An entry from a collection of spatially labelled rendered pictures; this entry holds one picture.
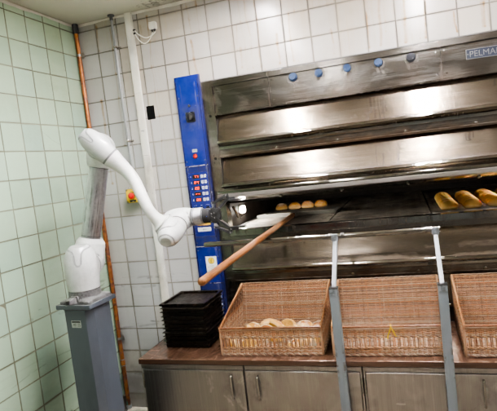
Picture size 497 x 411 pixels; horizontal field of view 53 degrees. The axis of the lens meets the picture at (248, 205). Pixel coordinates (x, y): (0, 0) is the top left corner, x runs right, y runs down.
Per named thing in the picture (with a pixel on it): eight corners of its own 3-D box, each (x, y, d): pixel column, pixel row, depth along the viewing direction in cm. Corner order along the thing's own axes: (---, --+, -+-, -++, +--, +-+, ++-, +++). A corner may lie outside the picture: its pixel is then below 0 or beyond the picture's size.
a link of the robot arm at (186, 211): (199, 221, 260) (191, 233, 249) (172, 223, 264) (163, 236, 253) (193, 202, 256) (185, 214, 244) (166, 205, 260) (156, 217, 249)
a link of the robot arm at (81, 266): (63, 294, 237) (57, 249, 236) (72, 286, 255) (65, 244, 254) (98, 289, 240) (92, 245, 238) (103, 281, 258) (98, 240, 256)
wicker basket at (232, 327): (245, 325, 309) (239, 281, 307) (336, 323, 293) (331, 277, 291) (219, 356, 263) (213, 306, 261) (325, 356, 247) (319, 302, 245)
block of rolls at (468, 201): (433, 200, 341) (433, 192, 341) (511, 193, 327) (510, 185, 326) (440, 210, 284) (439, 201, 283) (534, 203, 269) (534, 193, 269)
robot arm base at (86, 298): (52, 307, 238) (50, 296, 238) (83, 294, 259) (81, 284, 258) (83, 307, 232) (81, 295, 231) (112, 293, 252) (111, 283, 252)
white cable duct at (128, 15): (172, 365, 331) (125, 14, 312) (178, 365, 330) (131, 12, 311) (170, 367, 329) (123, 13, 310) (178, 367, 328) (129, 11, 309)
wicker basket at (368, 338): (340, 324, 291) (336, 278, 289) (442, 321, 276) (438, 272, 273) (332, 357, 245) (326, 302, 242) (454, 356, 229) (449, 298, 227)
